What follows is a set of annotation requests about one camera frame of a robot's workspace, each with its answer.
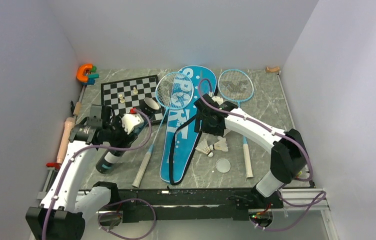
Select beige wooden roller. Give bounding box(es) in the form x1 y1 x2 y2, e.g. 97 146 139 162
57 117 75 164

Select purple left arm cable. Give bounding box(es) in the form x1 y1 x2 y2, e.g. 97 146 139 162
41 108 157 240

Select black shuttlecock tube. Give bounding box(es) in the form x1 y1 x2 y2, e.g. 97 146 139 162
96 97 160 174

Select red clamp piece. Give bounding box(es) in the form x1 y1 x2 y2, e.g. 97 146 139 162
46 162 62 171

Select cream chess piece front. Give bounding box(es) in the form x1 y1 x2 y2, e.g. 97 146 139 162
119 94 125 104

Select blue badminton racket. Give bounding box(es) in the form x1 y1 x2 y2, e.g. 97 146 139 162
132 72 194 188
218 69 254 179

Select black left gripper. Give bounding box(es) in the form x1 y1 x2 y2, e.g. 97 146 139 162
103 113 138 153

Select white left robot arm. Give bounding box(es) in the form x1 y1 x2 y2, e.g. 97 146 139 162
26 111 151 240

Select orange horseshoe magnet toy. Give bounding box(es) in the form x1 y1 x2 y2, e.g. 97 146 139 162
76 63 94 83

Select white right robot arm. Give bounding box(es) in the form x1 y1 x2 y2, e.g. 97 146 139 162
194 96 310 208

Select small wooden arch block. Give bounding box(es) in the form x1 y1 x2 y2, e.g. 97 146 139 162
265 66 280 73

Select white round tube lid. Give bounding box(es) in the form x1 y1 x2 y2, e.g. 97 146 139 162
215 158 231 174

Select left blue badminton racket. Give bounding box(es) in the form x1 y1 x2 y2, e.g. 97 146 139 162
132 72 194 188

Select blue racket bag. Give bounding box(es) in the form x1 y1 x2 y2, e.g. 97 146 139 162
160 65 217 185

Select right blue badminton racket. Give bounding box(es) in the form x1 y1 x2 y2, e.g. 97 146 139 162
218 69 254 179

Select black white chessboard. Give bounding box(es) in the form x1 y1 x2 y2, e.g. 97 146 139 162
101 75 159 115

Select teal toy blocks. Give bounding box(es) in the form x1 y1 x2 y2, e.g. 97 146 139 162
86 65 99 85

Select small tan stick handle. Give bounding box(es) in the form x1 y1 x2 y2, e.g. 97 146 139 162
73 101 81 116

